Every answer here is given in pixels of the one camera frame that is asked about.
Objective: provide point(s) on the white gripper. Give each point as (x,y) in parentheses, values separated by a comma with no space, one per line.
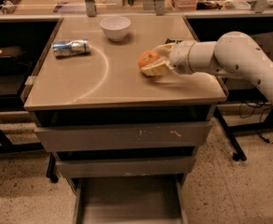
(179,57)

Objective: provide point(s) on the orange fruit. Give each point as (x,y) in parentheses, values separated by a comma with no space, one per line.
(147,57)

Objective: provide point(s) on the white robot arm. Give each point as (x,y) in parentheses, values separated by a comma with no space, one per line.
(234,54)

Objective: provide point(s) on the grey drawer cabinet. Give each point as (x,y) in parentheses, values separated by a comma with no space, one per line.
(107,88)

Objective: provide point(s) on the top grey drawer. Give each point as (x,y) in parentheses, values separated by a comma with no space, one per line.
(125,136)

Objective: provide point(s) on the middle grey drawer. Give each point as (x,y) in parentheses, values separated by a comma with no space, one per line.
(126,167)

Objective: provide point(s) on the bottom open grey drawer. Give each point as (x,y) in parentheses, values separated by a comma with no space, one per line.
(129,200)

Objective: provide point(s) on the white ceramic bowl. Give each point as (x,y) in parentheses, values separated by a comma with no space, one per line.
(115,28)

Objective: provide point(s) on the crushed blue silver can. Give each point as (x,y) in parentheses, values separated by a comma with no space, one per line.
(69,48)

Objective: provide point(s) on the dark round side table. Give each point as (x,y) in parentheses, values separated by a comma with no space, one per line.
(265,41)

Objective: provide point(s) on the black table leg frame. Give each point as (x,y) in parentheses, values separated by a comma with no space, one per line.
(238,154)

